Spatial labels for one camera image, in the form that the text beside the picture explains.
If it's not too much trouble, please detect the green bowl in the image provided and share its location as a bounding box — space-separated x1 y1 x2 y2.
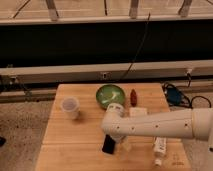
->
96 84 126 109

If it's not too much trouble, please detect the black eraser block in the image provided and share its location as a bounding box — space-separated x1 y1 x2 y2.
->
102 135 116 154

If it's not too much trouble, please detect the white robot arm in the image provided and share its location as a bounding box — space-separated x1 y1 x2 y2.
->
101 104 213 161

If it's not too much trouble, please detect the red-brown small object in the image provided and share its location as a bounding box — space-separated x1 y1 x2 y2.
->
130 89 137 107

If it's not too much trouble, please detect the wall outlet on rail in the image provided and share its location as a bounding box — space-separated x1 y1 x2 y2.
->
101 72 109 80

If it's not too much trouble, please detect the black floor cable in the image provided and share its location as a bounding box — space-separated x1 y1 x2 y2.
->
161 82 213 109

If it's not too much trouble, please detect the blue power adapter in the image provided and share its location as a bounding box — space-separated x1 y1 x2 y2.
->
167 88 182 105

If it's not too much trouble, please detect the white tube with cap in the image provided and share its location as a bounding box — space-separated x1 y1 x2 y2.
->
154 137 167 166

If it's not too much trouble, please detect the translucent clear gripper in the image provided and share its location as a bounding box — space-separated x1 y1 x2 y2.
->
118 137 132 160

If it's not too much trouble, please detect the black hanging cable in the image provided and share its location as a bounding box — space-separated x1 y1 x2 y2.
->
118 12 152 83

